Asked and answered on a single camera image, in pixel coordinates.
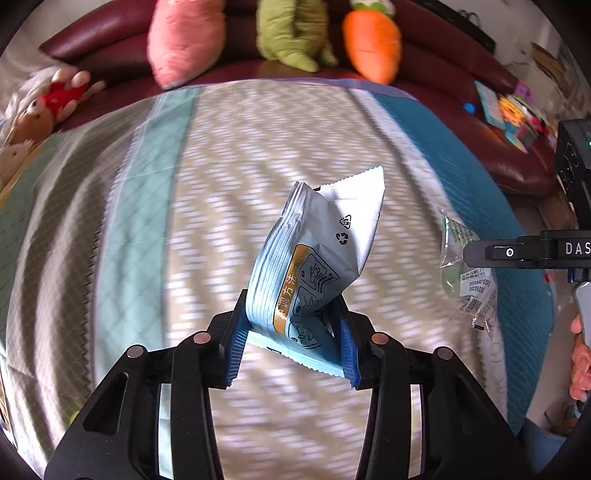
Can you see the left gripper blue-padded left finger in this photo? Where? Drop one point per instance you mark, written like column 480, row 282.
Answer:
column 115, row 434

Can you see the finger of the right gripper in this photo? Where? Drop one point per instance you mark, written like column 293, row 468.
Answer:
column 520, row 253

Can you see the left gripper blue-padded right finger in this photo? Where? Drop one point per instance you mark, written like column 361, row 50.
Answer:
column 464, row 436

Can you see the clear green printed wrapper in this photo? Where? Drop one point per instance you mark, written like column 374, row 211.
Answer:
column 472, row 290

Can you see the white blue wipes packet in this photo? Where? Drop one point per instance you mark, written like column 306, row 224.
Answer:
column 317, row 248

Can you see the person's right hand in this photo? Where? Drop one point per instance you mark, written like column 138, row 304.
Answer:
column 580, row 379

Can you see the pile of colourful books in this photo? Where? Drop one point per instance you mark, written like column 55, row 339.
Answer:
column 524, row 123

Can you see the light blue children's book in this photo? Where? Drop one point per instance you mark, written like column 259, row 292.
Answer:
column 490, row 105

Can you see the small blue ball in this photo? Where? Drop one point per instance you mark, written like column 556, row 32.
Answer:
column 470, row 108

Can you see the patterned blue beige tablecloth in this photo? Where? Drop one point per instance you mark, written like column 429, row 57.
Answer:
column 140, row 226

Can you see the orange carrot plush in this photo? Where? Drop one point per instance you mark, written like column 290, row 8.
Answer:
column 373, row 41

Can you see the green plush toy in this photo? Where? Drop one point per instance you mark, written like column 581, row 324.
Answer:
column 295, row 33

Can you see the brown monkey plush red shirt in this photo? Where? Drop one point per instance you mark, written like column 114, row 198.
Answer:
column 35, row 118

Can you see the dark red leather sofa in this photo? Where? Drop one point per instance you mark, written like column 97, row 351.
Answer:
column 439, row 67

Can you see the pink carrot plush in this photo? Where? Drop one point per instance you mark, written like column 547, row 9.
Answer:
column 185, row 39

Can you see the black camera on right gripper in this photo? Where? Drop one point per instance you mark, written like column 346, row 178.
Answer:
column 572, row 164

